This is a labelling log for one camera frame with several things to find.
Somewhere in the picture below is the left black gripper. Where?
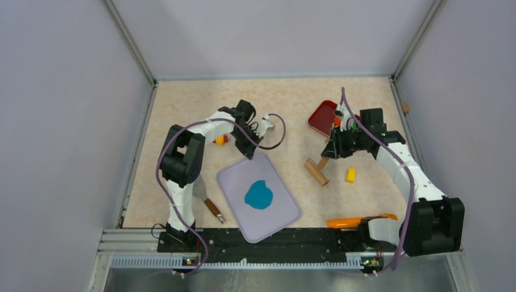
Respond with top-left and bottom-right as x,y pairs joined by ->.
231,126 -> 263,159

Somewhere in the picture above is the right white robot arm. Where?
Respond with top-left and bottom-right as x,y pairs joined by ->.
321,105 -> 465,257

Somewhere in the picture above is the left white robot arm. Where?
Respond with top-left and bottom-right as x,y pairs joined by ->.
158,100 -> 274,251

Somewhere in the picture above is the lavender plastic tray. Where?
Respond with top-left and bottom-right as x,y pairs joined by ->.
217,153 -> 301,243

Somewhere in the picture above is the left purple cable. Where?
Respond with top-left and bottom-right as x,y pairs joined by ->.
151,113 -> 287,277

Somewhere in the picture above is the yellow block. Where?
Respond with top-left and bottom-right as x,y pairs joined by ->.
346,168 -> 356,183

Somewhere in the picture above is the small wooden block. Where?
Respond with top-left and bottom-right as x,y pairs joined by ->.
400,102 -> 410,114

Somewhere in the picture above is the orange carrot toy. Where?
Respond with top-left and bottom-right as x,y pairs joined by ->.
327,213 -> 397,229

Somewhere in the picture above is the blue dough piece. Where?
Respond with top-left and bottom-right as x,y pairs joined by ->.
244,180 -> 274,210

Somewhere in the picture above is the red plate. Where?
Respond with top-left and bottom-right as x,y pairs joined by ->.
308,100 -> 360,138

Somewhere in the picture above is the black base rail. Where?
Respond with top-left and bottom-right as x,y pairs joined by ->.
157,228 -> 396,264

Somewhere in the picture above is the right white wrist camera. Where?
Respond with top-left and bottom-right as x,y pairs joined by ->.
334,105 -> 355,131

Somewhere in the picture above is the orange toy car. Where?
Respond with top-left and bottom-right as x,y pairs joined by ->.
213,134 -> 229,145

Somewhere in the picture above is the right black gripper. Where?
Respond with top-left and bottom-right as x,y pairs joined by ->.
322,125 -> 368,159

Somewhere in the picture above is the metal scraper wooden handle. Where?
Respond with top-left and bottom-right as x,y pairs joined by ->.
193,176 -> 226,224

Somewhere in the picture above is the wooden rolling pin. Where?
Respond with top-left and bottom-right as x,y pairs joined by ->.
304,157 -> 330,186

